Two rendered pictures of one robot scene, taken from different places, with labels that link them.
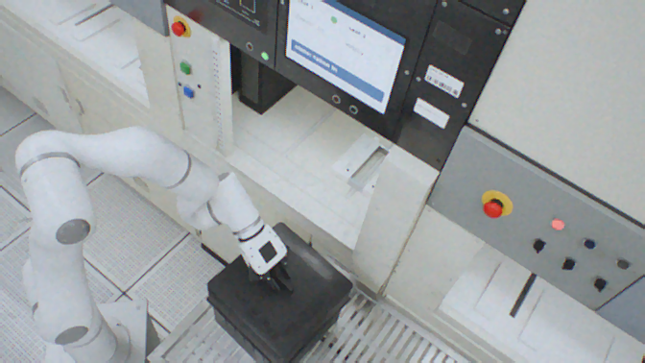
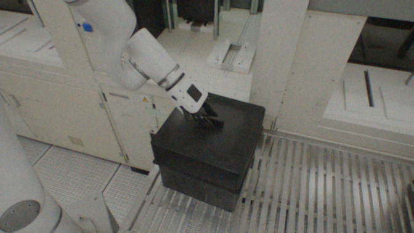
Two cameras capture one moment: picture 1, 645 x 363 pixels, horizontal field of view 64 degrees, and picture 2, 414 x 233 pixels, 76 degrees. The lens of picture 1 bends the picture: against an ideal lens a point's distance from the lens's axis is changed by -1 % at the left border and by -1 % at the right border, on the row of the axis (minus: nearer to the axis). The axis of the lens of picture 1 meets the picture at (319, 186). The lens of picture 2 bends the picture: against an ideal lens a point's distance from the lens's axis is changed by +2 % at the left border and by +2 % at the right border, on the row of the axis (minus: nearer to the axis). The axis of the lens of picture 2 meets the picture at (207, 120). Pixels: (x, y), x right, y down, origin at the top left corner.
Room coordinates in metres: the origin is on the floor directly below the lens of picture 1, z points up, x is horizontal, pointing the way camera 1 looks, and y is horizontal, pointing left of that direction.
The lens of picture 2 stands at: (0.05, 0.17, 1.62)
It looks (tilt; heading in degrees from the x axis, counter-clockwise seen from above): 46 degrees down; 349
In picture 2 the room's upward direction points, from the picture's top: straight up
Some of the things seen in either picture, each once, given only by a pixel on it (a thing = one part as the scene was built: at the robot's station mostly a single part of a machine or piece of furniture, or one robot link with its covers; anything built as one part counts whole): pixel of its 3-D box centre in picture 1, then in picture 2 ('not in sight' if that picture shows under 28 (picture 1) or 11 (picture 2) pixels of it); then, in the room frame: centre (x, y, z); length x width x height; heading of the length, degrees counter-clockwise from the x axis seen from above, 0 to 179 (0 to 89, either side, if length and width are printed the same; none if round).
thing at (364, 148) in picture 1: (371, 166); (231, 55); (1.15, -0.17, 0.89); 0.22 x 0.21 x 0.04; 152
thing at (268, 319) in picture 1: (280, 289); (211, 130); (0.60, 0.05, 0.98); 0.29 x 0.29 x 0.13; 56
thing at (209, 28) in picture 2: not in sight; (201, 20); (1.56, -0.08, 0.89); 0.22 x 0.21 x 0.04; 152
